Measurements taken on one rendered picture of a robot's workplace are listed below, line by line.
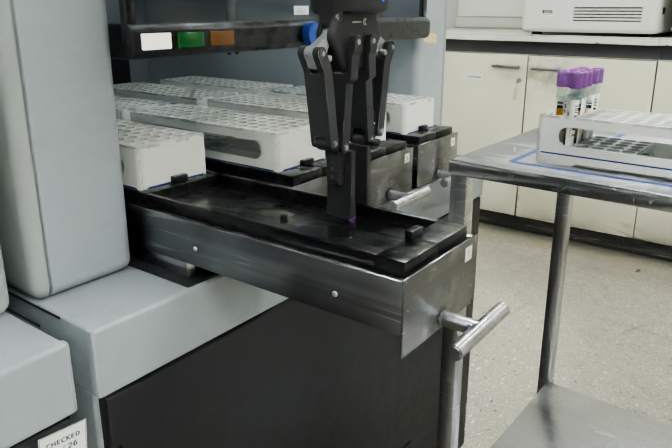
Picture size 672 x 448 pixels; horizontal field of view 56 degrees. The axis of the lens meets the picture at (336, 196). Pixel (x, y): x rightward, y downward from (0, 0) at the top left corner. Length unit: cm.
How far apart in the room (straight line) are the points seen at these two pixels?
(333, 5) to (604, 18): 231
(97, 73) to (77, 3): 7
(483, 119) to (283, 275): 252
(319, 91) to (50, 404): 36
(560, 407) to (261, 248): 88
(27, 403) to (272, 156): 39
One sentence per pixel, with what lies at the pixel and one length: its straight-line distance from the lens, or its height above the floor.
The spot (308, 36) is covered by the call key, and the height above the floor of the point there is 98.
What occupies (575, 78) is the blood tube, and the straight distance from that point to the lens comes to 84.
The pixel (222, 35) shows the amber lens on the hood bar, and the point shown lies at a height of 98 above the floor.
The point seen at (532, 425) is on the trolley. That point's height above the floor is 28.
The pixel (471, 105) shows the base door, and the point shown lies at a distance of 307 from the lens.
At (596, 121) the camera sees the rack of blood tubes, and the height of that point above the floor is 88.
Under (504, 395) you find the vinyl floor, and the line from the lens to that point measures 187.
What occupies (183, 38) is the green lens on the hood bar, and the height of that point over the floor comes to 98.
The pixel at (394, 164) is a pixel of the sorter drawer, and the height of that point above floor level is 79.
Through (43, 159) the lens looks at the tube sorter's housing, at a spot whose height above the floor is 88.
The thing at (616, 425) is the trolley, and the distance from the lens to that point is 134.
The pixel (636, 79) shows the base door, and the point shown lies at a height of 74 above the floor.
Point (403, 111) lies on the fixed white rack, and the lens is 103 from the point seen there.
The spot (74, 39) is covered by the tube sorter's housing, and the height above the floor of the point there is 98.
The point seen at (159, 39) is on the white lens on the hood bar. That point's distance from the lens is 69.
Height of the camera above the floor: 101
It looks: 16 degrees down
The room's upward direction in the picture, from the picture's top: straight up
